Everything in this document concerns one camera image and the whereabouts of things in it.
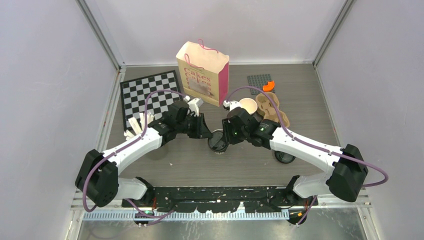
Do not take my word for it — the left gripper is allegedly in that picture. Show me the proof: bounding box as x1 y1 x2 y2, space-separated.
176 113 213 140

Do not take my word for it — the black plastic cup lid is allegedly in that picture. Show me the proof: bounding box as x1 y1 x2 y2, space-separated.
207 129 229 152

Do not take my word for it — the black paper coffee cup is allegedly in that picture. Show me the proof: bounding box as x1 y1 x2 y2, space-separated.
207 129 229 154

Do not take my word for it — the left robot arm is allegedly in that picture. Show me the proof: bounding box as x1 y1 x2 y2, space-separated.
75 98 212 207

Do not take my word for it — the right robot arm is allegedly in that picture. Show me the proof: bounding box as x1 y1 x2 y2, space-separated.
222 107 369 205

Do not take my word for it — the brown cardboard cup carrier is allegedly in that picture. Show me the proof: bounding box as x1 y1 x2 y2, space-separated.
255 92 290 128

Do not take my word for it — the grey lego baseplate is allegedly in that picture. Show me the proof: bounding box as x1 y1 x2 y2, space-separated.
247 73 272 90

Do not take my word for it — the paper cakes gift bag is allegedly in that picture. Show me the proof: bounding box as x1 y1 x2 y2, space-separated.
176 39 230 107

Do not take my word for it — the orange plastic piece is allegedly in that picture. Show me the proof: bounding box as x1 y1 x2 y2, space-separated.
262 80 275 92

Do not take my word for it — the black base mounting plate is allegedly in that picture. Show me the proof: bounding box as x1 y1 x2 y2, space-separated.
145 185 319 215

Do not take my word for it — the black white chessboard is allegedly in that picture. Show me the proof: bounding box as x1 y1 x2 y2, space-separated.
120 70 183 131

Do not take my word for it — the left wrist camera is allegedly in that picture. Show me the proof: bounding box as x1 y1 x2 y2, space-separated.
183 95 204 117

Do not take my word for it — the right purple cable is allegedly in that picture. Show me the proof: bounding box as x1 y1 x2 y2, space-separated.
225 86 389 228

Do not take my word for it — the purple cable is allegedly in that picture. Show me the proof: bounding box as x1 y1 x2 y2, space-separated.
225 86 389 228
82 89 191 228

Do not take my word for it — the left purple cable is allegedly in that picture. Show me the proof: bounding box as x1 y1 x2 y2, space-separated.
82 89 191 228

